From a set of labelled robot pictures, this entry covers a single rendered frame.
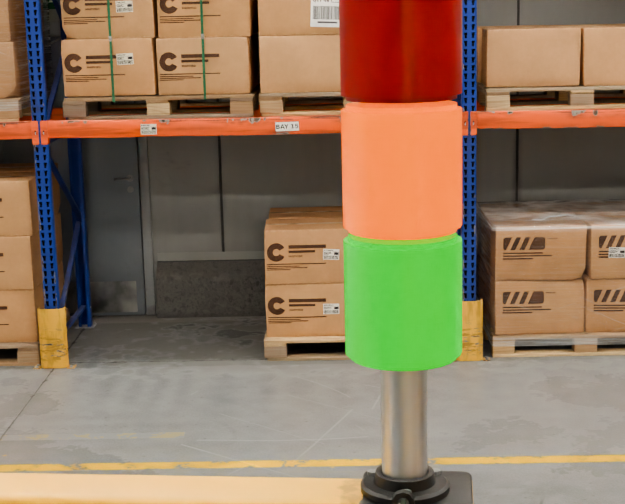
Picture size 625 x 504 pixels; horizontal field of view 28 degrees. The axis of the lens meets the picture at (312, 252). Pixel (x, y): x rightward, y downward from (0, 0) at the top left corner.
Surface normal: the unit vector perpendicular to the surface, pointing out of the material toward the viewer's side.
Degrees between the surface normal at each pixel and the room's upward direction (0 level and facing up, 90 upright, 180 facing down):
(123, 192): 90
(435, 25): 90
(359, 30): 90
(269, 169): 90
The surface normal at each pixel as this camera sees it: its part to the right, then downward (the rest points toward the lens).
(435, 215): 0.52, 0.15
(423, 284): 0.29, 0.18
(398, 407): -0.36, 0.19
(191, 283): 0.00, 0.19
